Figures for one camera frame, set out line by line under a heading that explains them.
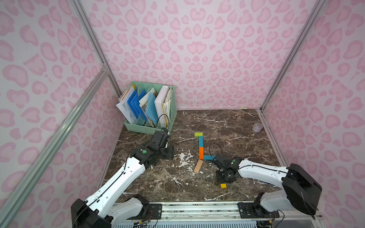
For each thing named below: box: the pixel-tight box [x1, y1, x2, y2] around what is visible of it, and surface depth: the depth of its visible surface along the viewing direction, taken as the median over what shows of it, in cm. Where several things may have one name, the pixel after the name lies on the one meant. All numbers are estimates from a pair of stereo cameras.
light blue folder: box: [145, 92, 159, 125], surface depth 93 cm
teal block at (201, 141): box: [198, 135, 204, 148], surface depth 102 cm
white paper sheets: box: [115, 85, 138, 124], surface depth 98 cm
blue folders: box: [126, 89, 148, 122], surface depth 100 cm
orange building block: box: [199, 146, 204, 160], surface depth 96 cm
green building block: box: [194, 132, 203, 137], surface depth 106 cm
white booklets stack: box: [153, 85, 173, 130], surface depth 95 cm
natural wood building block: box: [193, 159, 204, 174], surface depth 90 cm
